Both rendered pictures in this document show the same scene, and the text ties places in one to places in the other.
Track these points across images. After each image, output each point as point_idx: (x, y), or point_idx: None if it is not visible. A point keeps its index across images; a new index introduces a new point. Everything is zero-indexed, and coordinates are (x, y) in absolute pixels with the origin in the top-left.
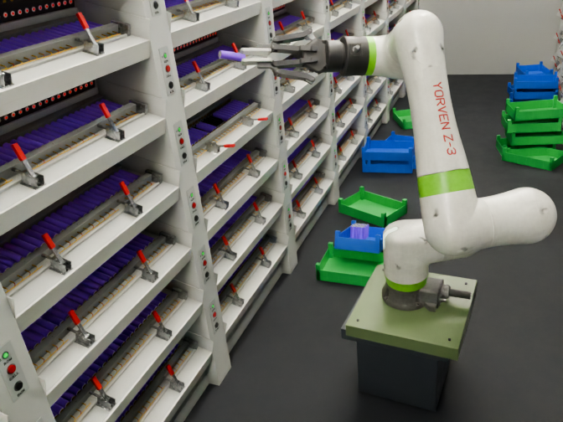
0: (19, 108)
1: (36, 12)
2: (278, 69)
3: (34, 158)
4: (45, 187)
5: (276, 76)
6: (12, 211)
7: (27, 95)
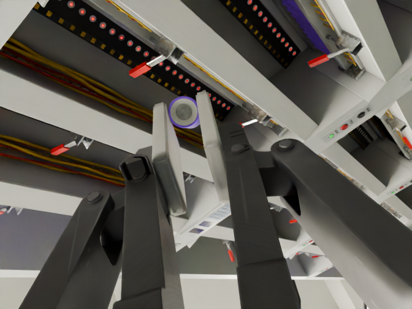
0: (285, 97)
1: (101, 18)
2: (286, 204)
3: (316, 17)
4: (365, 43)
5: (301, 143)
6: (381, 63)
7: (273, 100)
